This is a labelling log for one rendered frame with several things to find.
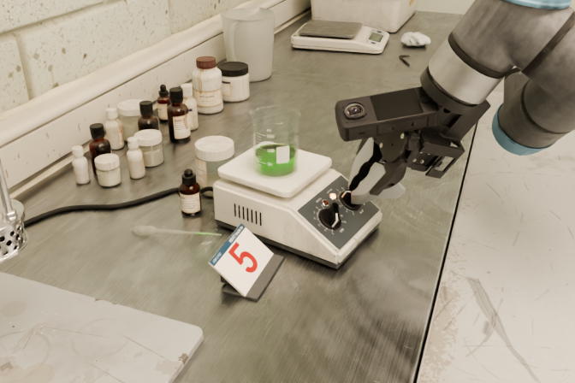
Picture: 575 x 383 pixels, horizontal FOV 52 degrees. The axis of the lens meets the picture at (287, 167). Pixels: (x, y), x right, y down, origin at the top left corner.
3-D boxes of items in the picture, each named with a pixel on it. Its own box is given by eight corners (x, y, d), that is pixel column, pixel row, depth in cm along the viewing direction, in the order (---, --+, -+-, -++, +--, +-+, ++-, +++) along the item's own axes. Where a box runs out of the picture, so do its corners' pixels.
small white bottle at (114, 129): (109, 150, 105) (103, 112, 102) (107, 144, 107) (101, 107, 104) (125, 149, 106) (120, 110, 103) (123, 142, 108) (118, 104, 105)
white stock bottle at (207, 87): (195, 104, 126) (191, 55, 121) (223, 103, 126) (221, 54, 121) (192, 114, 121) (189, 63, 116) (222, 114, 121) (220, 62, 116)
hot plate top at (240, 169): (334, 163, 83) (334, 158, 82) (288, 199, 74) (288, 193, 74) (264, 144, 89) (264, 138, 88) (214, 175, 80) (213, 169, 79)
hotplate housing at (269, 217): (382, 226, 83) (387, 175, 80) (337, 273, 73) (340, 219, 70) (254, 185, 94) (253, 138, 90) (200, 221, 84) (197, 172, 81)
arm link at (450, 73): (463, 69, 60) (435, 22, 65) (437, 102, 63) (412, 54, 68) (517, 85, 63) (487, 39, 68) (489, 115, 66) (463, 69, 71)
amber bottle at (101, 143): (105, 178, 96) (97, 131, 92) (88, 174, 97) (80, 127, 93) (118, 169, 99) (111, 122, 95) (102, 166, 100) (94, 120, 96)
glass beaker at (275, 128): (308, 167, 81) (309, 109, 77) (285, 187, 76) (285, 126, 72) (263, 156, 84) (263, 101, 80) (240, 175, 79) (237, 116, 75)
